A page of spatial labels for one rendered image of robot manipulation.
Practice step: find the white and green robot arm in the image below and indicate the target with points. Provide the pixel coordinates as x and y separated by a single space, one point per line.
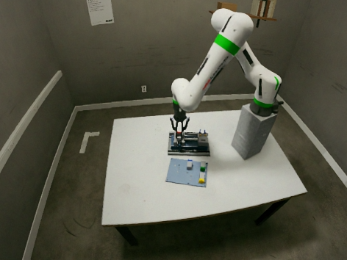
234 29

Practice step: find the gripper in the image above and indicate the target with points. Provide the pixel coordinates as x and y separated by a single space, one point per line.
182 116

